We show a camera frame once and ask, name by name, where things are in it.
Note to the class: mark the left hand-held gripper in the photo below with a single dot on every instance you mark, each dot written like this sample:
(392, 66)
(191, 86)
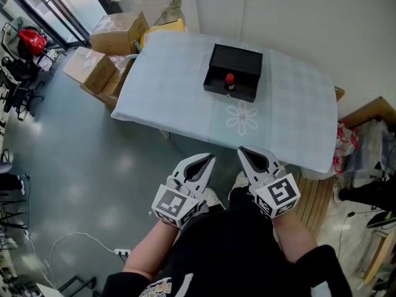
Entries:
(170, 203)

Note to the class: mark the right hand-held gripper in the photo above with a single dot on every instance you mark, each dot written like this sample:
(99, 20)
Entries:
(280, 193)

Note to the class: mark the small red-capped bottle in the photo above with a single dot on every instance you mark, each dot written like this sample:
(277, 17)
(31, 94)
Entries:
(229, 80)

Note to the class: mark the black box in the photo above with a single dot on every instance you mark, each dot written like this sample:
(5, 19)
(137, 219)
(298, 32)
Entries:
(236, 59)

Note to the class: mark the person's left forearm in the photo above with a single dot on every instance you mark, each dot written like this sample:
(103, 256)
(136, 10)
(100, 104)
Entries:
(148, 249)

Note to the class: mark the person's right forearm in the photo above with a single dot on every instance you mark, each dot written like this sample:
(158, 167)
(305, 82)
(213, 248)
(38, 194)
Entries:
(295, 237)

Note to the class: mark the taped brown cardboard box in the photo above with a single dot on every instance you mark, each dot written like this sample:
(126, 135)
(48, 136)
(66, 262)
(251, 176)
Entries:
(88, 68)

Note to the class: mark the large brown cardboard box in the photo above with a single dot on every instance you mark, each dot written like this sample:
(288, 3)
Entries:
(119, 32)

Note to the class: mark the person's right white shoe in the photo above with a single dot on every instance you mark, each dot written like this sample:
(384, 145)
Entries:
(239, 181)

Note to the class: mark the person's white shoe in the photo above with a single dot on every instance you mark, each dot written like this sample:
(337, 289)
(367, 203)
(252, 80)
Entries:
(214, 198)
(239, 181)

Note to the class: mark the person's left white shoe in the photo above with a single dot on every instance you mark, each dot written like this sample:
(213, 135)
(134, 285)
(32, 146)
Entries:
(214, 198)

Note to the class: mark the wooden slatted board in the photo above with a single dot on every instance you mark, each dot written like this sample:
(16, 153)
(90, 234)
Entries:
(315, 203)

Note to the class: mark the red printed plastic bags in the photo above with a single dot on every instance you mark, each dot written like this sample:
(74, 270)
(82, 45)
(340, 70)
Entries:
(345, 144)

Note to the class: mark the person's black t-shirt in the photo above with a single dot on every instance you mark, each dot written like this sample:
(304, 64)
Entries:
(232, 252)

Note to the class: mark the white power strip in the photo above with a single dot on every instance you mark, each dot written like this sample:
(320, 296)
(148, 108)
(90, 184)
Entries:
(122, 252)

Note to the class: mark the open brown cardboard carton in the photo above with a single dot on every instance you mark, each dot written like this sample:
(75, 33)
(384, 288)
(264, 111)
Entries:
(368, 110)

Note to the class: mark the yellow plastic container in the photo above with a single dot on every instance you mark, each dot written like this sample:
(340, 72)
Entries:
(164, 28)

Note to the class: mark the black office chair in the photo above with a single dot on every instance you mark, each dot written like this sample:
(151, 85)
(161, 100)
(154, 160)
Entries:
(20, 85)

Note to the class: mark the red bag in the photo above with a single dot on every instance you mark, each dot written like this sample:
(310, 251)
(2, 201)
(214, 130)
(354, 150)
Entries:
(32, 42)

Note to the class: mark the black framed glass door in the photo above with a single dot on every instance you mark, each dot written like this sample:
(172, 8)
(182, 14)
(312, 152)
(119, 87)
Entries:
(62, 5)

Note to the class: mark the grey hanging jacket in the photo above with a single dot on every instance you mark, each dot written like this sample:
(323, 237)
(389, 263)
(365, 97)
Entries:
(20, 26)

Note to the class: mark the black metal frame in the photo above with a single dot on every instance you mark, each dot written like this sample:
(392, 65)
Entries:
(77, 285)

